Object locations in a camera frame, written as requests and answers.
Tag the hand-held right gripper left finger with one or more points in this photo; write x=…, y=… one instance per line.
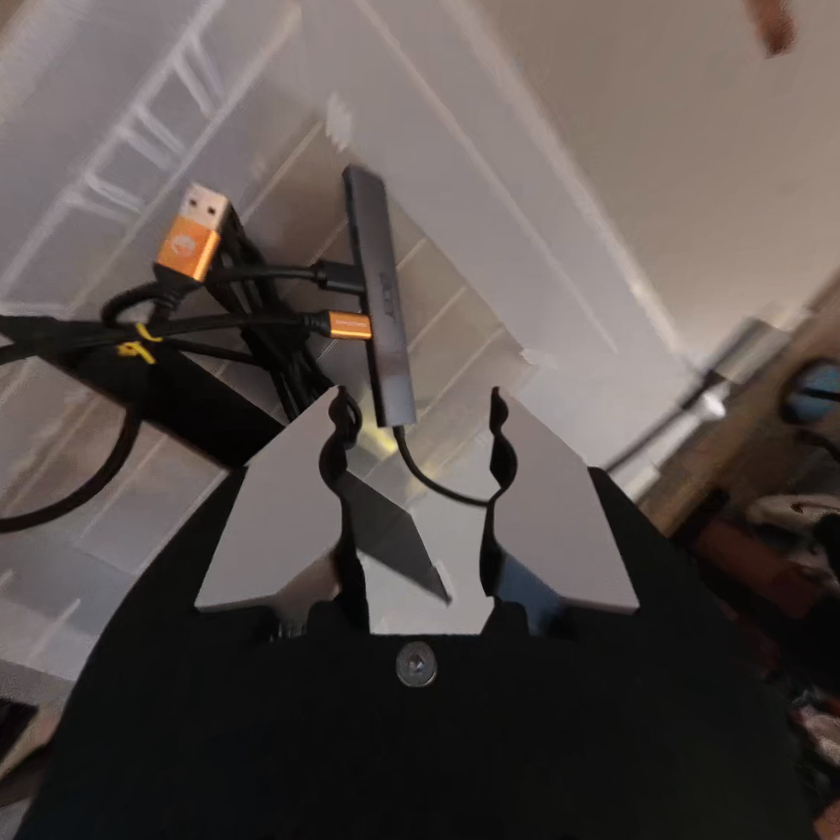
x=275, y=525

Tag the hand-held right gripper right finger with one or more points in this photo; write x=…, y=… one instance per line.
x=564, y=525

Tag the yellow twist tie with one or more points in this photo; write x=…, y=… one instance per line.
x=141, y=348

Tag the grey usb hub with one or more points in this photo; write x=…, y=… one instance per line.
x=384, y=295

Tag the clear plastic bin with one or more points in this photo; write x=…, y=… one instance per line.
x=459, y=197

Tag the black bin divider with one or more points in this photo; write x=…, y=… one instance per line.
x=197, y=407

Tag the brown wooden box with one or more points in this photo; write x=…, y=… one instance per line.
x=754, y=571

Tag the white sneaker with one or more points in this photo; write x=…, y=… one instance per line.
x=787, y=518

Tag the wooden post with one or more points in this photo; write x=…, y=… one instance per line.
x=774, y=26

